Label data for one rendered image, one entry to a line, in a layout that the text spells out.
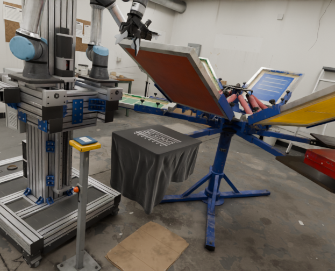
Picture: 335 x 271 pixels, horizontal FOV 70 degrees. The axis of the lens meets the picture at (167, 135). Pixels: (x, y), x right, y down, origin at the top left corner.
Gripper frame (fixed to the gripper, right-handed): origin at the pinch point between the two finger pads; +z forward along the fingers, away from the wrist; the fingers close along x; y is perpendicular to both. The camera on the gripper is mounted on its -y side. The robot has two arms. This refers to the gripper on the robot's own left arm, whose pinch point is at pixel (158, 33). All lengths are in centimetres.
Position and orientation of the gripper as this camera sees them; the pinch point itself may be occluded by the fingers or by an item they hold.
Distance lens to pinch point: 234.3
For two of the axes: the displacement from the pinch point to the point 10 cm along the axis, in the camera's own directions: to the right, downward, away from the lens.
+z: 8.3, -0.5, 5.6
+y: -2.3, 8.8, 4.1
